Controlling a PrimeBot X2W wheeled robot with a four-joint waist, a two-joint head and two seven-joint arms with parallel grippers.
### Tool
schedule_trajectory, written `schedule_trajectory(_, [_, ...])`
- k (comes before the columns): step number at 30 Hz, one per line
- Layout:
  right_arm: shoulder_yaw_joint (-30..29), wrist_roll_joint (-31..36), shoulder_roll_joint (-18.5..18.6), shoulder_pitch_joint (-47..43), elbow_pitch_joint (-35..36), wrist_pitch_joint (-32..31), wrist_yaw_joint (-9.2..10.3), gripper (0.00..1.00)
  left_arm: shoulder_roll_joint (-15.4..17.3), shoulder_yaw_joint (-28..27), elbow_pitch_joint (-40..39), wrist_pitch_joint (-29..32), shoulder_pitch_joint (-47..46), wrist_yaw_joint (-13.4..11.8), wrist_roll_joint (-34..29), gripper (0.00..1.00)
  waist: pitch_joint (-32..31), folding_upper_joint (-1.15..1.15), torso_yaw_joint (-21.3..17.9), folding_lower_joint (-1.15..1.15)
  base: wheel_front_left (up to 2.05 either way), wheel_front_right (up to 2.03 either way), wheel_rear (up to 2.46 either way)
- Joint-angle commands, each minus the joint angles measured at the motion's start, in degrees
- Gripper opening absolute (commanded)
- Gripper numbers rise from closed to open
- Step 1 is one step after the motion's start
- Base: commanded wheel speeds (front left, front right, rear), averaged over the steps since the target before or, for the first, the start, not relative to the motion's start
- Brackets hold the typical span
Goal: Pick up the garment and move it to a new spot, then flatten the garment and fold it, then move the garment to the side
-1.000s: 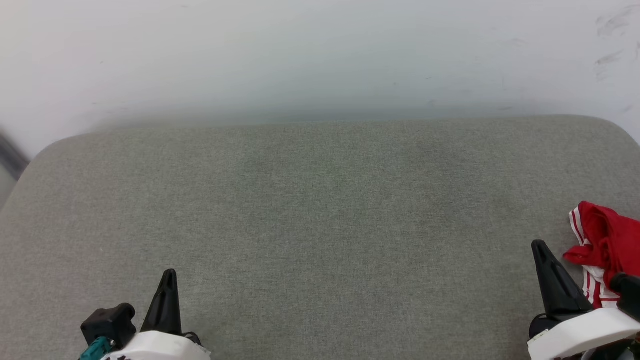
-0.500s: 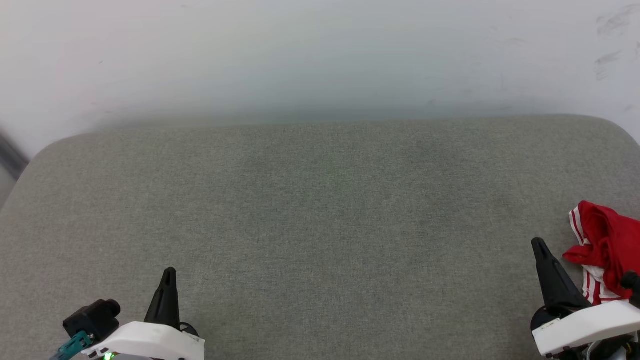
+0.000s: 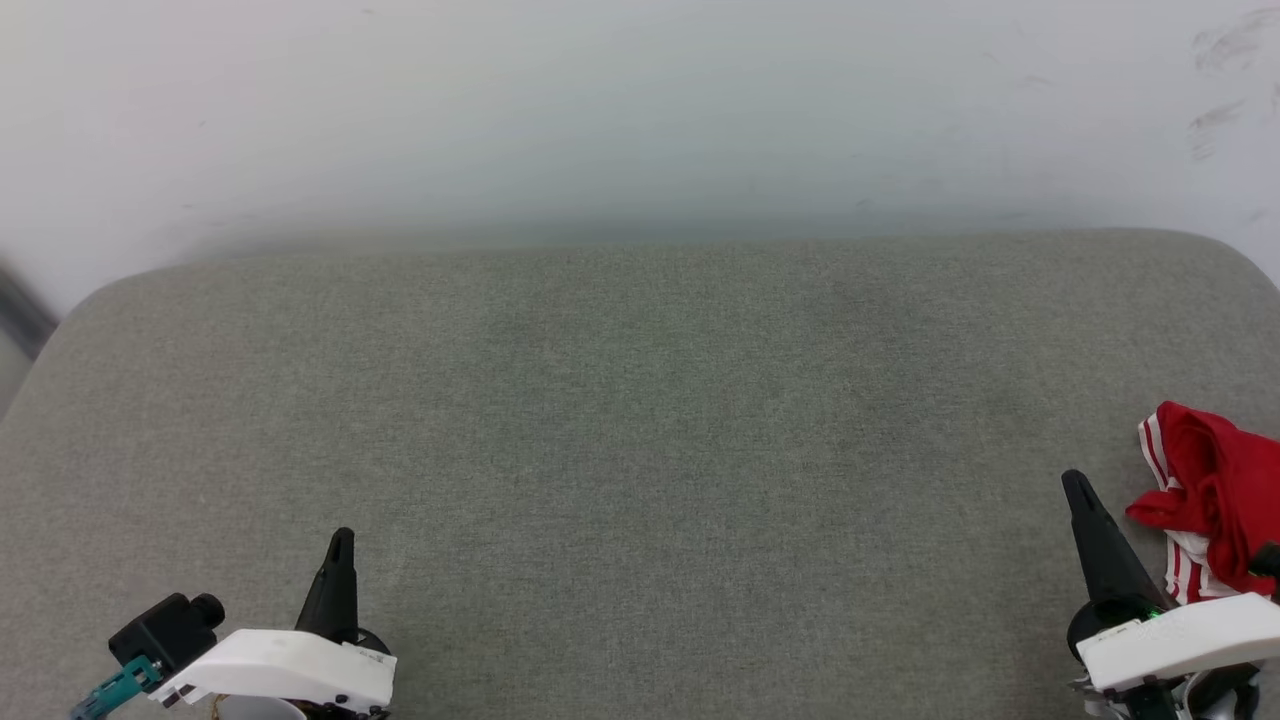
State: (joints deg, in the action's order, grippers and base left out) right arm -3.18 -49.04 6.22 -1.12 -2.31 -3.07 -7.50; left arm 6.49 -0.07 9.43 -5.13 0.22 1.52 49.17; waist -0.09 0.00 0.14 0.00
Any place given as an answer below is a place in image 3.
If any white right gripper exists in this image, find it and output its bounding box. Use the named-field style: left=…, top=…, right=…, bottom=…
left=1060, top=469, right=1280, bottom=697

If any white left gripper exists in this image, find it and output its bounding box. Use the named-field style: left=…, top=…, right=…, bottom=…
left=148, top=526, right=399, bottom=720

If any dark wall baseboard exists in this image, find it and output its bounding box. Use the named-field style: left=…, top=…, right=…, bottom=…
left=0, top=262, right=59, bottom=363

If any teal cable connector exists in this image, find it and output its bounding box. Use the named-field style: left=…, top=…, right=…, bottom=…
left=68, top=655, right=163, bottom=720

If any red basketball jersey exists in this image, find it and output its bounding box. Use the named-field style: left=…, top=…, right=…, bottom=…
left=1126, top=400, right=1280, bottom=607

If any grey fabric sofa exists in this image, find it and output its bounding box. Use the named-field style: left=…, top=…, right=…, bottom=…
left=0, top=228, right=1280, bottom=720

